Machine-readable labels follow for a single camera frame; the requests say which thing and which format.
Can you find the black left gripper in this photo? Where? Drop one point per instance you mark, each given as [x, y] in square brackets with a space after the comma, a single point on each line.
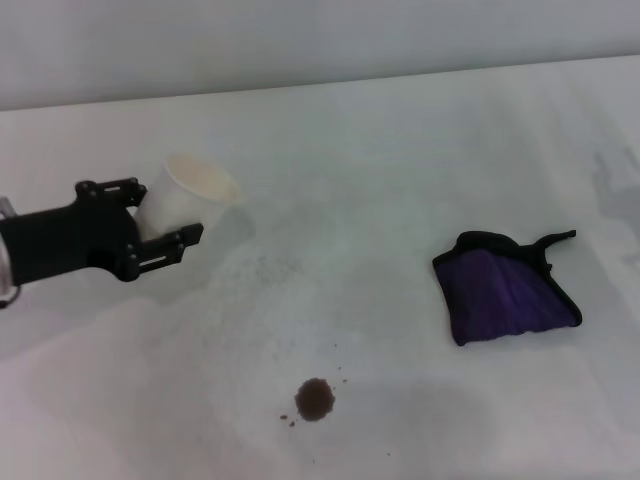
[65, 240]

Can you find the white paper cup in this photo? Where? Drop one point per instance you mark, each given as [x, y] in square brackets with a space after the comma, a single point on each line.
[175, 202]

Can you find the purple rag with black trim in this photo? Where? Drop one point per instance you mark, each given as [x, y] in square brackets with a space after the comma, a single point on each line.
[500, 295]

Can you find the dark brown liquid stain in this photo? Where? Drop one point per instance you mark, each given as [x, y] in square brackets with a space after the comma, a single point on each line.
[315, 399]

